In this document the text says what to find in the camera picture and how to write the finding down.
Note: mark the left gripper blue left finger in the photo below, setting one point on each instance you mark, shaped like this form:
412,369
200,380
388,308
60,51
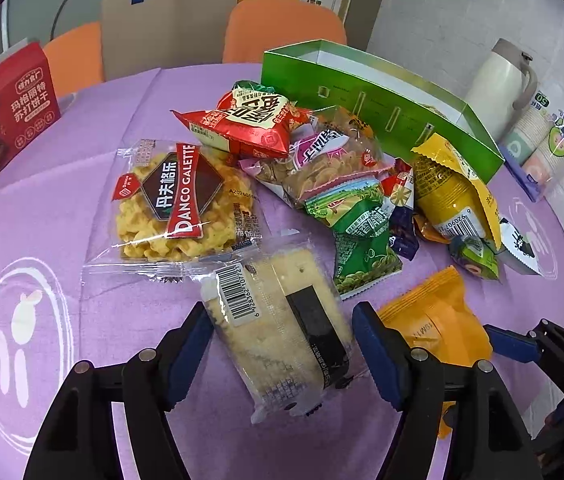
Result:
159,378

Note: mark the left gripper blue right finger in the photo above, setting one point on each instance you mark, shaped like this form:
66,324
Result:
405,377

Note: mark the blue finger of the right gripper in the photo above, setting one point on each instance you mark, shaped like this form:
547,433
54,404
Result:
517,347

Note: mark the orange bread snack bag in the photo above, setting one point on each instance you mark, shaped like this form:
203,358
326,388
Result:
434,316

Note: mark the white cartoon snack bag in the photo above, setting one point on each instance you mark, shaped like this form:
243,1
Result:
516,251

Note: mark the clear cracker pack black label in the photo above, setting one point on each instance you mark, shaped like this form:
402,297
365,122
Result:
281,319

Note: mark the green pea snack bag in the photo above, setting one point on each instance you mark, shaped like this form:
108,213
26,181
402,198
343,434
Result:
354,212

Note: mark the Danco Galette snack pack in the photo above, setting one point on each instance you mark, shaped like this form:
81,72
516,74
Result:
169,205

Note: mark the yellow snack bag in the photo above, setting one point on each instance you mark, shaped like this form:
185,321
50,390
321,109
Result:
451,195

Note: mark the pink label pasta snack bag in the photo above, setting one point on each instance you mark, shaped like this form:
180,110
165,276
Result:
335,147

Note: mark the red chip bag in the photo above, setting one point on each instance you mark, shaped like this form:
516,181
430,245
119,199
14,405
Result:
248,123

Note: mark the small dark blue candy packet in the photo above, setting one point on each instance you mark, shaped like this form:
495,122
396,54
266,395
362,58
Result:
402,238

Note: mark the small red white candy packet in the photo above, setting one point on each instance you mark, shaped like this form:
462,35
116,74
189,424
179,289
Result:
398,185

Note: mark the paper cups pack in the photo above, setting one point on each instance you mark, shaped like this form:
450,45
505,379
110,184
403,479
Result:
533,148

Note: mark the white thermos jug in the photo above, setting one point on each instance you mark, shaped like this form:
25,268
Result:
502,88

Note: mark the small green candy wrapper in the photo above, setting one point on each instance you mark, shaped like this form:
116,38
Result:
252,85

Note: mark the green cardboard box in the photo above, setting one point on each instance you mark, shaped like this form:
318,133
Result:
401,107

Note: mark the red cracker box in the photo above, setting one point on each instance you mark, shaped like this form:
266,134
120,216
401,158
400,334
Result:
28,103

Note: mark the left orange chair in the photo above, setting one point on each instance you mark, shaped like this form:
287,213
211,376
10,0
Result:
75,59

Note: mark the orange chair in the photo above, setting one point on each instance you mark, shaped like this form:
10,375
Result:
256,26
75,59

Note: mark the right orange chair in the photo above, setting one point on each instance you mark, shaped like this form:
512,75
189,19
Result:
256,26

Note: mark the brown paper bag blue handles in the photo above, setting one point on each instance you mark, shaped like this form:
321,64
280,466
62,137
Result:
139,35

